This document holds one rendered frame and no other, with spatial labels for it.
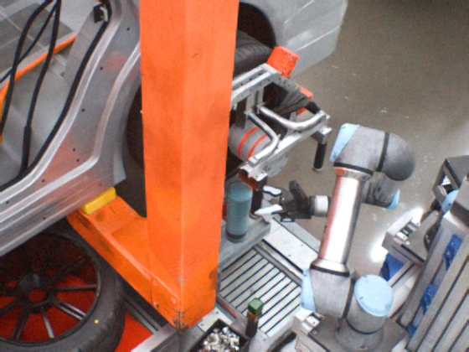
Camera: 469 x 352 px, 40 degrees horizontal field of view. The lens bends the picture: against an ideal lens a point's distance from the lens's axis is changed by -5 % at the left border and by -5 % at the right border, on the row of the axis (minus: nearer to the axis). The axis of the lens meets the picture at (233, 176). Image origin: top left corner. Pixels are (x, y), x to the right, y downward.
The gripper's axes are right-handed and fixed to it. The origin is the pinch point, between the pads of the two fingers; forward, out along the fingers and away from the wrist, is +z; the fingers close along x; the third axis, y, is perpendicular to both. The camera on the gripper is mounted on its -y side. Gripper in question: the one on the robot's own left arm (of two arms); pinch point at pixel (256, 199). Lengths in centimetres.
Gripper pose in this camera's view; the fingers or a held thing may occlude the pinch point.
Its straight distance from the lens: 230.2
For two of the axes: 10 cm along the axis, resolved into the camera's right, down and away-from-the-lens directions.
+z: -10.0, -0.5, -0.4
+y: -0.6, 6.9, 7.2
